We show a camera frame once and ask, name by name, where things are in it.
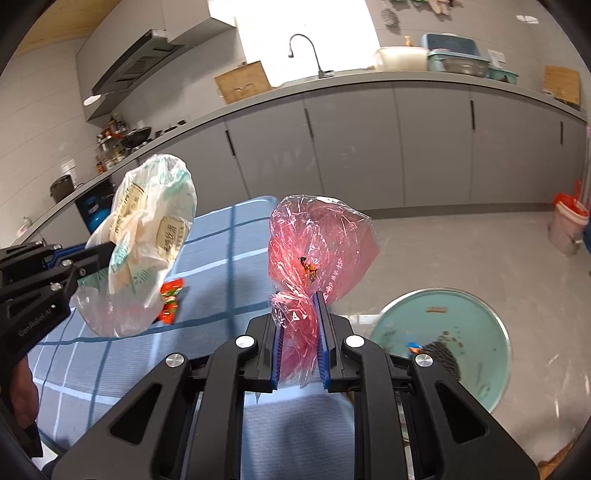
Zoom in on black range hood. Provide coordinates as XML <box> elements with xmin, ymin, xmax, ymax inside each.
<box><xmin>91</xmin><ymin>30</ymin><xmax>185</xmax><ymax>95</ymax></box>

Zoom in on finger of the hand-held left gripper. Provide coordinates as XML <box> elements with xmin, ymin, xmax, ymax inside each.
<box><xmin>0</xmin><ymin>240</ymin><xmax>115</xmax><ymax>278</ymax></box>
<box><xmin>0</xmin><ymin>253</ymin><xmax>115</xmax><ymax>315</ymax></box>

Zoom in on spice rack with bottles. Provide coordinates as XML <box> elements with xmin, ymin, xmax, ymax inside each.
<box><xmin>95</xmin><ymin>115</ymin><xmax>132</xmax><ymax>174</ymax></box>

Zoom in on pink bin with red bag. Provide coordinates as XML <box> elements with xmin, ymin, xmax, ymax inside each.
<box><xmin>549</xmin><ymin>182</ymin><xmax>587</xmax><ymax>256</ymax></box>

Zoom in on black wok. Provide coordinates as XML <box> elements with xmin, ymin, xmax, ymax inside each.
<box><xmin>119</xmin><ymin>126</ymin><xmax>153</xmax><ymax>148</ymax></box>

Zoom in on teal metal bucket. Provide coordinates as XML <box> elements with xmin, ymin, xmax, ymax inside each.
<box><xmin>372</xmin><ymin>287</ymin><xmax>512</xmax><ymax>414</ymax></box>

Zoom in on white plastic bag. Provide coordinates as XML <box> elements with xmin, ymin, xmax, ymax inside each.
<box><xmin>69</xmin><ymin>154</ymin><xmax>198</xmax><ymax>337</ymax></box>

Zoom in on gas stove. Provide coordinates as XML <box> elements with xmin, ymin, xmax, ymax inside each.
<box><xmin>152</xmin><ymin>119</ymin><xmax>188</xmax><ymax>139</ymax></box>

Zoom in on dark rice cooker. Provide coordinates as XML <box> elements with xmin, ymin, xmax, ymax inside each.
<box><xmin>50</xmin><ymin>174</ymin><xmax>75</xmax><ymax>204</ymax></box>

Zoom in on window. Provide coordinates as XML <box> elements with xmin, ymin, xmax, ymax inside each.
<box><xmin>208</xmin><ymin>0</ymin><xmax>380</xmax><ymax>88</ymax></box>

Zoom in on blue dish rack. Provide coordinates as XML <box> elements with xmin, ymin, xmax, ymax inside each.
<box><xmin>421</xmin><ymin>33</ymin><xmax>491</xmax><ymax>75</ymax></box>

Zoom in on person's left hand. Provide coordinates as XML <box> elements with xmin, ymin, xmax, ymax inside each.
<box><xmin>7</xmin><ymin>360</ymin><xmax>41</xmax><ymax>432</ymax></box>

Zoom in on wooden cutting board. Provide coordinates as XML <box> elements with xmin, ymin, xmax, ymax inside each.
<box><xmin>542</xmin><ymin>65</ymin><xmax>581</xmax><ymax>108</ymax></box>
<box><xmin>213</xmin><ymin>61</ymin><xmax>272</xmax><ymax>106</ymax></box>

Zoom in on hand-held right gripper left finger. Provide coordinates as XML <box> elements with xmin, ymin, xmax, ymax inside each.
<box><xmin>51</xmin><ymin>316</ymin><xmax>284</xmax><ymax>480</ymax></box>

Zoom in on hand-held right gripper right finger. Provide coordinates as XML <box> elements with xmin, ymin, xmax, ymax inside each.
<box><xmin>313</xmin><ymin>292</ymin><xmax>541</xmax><ymax>480</ymax></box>

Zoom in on grey wall cabinets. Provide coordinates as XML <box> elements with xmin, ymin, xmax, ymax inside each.
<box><xmin>76</xmin><ymin>0</ymin><xmax>236</xmax><ymax>123</ymax></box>

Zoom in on grey kitchen counter cabinets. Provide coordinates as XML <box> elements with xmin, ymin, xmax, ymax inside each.
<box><xmin>0</xmin><ymin>69</ymin><xmax>591</xmax><ymax>259</ymax></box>

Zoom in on red snack wrapper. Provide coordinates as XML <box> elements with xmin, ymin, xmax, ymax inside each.
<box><xmin>159</xmin><ymin>278</ymin><xmax>186</xmax><ymax>325</ymax></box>

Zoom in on large dark pine cone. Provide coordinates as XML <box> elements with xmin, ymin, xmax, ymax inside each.
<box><xmin>418</xmin><ymin>342</ymin><xmax>462</xmax><ymax>384</ymax></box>

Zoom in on dark sink faucet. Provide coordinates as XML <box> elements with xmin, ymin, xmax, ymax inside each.
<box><xmin>288</xmin><ymin>34</ymin><xmax>334</xmax><ymax>79</ymax></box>

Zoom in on metal basin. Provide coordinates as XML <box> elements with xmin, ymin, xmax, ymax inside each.
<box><xmin>441</xmin><ymin>62</ymin><xmax>488</xmax><ymax>77</ymax></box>

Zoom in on blue gas cylinder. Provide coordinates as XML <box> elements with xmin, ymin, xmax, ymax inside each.
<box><xmin>90</xmin><ymin>196</ymin><xmax>116</xmax><ymax>234</ymax></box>

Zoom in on white plastic basin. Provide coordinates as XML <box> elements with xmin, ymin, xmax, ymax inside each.
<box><xmin>373</xmin><ymin>46</ymin><xmax>429</xmax><ymax>72</ymax></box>

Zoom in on blue checked tablecloth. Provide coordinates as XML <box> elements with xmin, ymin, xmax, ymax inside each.
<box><xmin>25</xmin><ymin>196</ymin><xmax>365</xmax><ymax>480</ymax></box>

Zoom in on pink plastic bag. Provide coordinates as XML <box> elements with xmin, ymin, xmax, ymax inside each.
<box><xmin>268</xmin><ymin>195</ymin><xmax>382</xmax><ymax>388</ymax></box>

